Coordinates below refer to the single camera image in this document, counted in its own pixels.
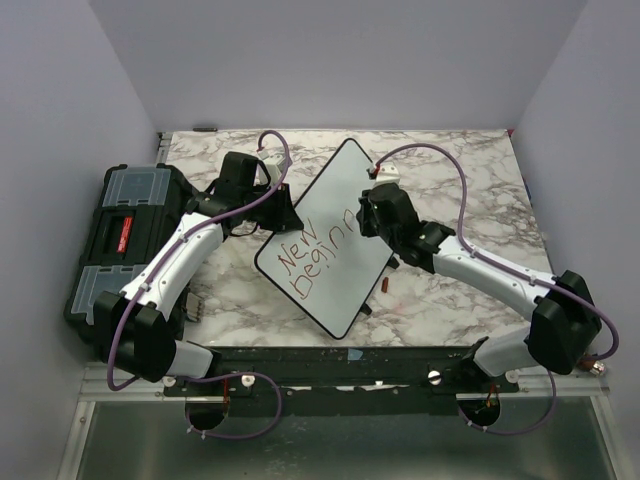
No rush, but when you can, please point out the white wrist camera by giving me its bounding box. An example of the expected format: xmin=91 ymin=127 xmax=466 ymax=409
xmin=367 ymin=161 xmax=401 ymax=187
xmin=257 ymin=149 xmax=289 ymax=184

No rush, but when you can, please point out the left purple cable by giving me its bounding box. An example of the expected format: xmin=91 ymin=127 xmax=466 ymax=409
xmin=107 ymin=129 xmax=290 ymax=441

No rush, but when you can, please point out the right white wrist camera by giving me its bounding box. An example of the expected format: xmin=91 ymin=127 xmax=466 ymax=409
xmin=367 ymin=161 xmax=401 ymax=187

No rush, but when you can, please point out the black plastic toolbox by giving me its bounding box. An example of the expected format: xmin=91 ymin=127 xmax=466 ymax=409
xmin=64 ymin=164 xmax=196 ymax=344

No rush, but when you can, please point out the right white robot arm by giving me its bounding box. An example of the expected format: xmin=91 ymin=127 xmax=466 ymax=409
xmin=356 ymin=183 xmax=602 ymax=392

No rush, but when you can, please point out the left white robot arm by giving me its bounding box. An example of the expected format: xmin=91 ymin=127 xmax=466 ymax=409
xmin=93 ymin=150 xmax=303 ymax=395

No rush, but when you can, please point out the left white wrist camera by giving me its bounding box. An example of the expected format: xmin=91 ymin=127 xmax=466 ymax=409
xmin=257 ymin=149 xmax=289 ymax=184

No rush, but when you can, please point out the black framed whiteboard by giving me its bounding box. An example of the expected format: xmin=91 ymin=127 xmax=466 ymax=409
xmin=254 ymin=138 xmax=392 ymax=339

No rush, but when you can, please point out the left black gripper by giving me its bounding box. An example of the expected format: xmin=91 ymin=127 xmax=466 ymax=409
xmin=242 ymin=183 xmax=303 ymax=233

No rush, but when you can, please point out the black mounting rail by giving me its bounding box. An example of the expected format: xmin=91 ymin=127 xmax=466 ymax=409
xmin=164 ymin=347 xmax=519 ymax=417

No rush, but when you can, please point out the brown pipe valve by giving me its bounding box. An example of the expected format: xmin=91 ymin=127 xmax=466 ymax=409
xmin=578 ymin=355 xmax=607 ymax=377

